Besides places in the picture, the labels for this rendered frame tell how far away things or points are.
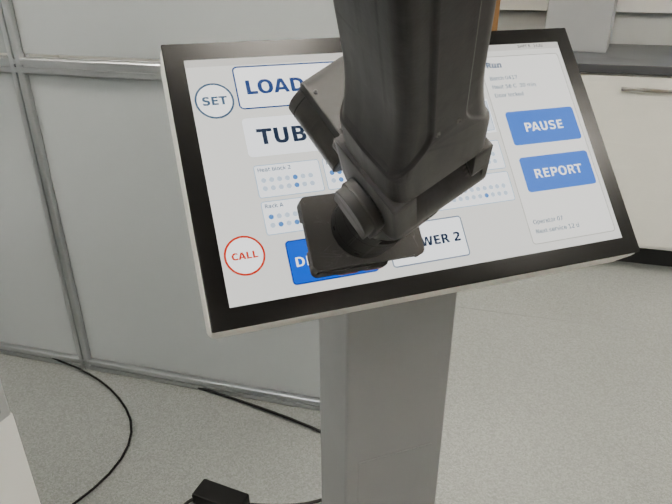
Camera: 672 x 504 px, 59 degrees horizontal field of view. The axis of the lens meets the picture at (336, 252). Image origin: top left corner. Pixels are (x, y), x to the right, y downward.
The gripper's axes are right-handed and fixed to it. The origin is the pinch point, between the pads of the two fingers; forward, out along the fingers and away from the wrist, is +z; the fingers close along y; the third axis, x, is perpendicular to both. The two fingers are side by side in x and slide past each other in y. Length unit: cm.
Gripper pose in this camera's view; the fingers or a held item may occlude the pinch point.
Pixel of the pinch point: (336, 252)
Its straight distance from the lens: 59.2
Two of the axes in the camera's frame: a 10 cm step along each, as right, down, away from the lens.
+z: -2.6, 2.4, 9.4
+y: -9.4, 1.5, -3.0
